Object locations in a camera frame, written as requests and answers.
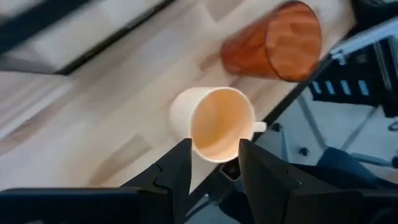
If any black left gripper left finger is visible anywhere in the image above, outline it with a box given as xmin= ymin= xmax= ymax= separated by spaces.
xmin=121 ymin=138 xmax=193 ymax=224

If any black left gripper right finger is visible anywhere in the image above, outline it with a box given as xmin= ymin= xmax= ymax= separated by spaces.
xmin=238 ymin=138 xmax=303 ymax=224

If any pale peach mug with handle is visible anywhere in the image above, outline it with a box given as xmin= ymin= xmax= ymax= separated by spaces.
xmin=169 ymin=86 xmax=267 ymax=164

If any red translucent plastic tumbler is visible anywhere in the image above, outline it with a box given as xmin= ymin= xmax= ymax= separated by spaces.
xmin=220 ymin=0 xmax=323 ymax=83

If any wooden shelf with black frames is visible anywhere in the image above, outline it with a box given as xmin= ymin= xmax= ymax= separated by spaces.
xmin=0 ymin=0 xmax=177 ymax=77

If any dark blue seat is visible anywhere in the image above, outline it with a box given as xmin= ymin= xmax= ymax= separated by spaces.
xmin=316 ymin=147 xmax=391 ymax=189

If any black device with white slots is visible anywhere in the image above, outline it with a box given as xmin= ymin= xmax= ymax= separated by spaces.
xmin=309 ymin=39 xmax=398 ymax=118

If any silver metal bracket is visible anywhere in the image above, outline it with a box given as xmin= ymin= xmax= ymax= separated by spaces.
xmin=329 ymin=18 xmax=398 ymax=63

